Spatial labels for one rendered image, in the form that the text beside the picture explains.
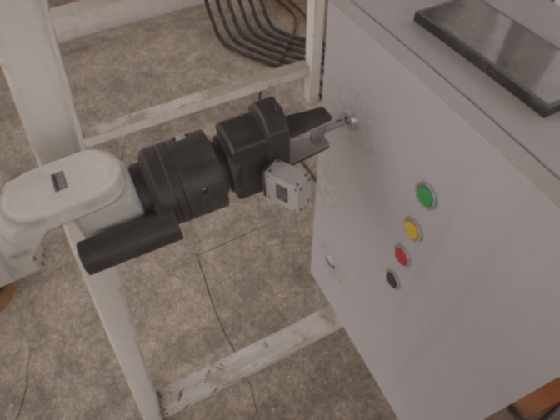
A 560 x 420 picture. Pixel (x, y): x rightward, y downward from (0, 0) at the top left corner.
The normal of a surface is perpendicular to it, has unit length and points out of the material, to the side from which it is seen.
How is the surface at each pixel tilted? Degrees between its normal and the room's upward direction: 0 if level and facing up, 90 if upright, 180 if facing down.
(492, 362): 90
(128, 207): 90
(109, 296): 87
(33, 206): 1
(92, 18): 90
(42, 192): 1
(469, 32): 0
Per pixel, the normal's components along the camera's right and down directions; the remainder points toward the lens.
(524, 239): -0.90, 0.36
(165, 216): 0.05, -0.46
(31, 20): 0.44, 0.68
